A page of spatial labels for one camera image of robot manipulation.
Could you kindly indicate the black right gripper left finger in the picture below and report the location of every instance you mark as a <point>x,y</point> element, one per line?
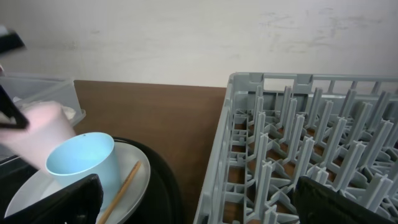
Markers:
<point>79,202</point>

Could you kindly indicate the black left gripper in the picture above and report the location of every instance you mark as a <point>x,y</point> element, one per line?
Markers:
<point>11,41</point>

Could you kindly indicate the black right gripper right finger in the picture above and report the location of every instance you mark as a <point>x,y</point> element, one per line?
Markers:
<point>317,204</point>

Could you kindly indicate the pink plastic cup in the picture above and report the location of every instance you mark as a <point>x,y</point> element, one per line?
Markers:
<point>48,128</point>

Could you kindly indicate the blue plastic cup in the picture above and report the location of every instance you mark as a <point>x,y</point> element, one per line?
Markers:
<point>85,154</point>

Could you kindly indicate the white tissue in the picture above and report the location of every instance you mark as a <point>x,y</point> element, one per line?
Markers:
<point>68,111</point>

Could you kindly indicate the wooden chopstick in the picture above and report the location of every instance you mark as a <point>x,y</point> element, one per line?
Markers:
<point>120,194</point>

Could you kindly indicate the clear plastic waste bin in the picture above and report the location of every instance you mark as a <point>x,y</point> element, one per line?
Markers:
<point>27,90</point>

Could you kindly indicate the grey dishwasher rack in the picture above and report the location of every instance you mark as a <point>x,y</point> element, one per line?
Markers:
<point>339,130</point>

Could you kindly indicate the round black serving tray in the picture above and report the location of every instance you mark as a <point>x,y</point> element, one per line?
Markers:
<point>161,202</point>

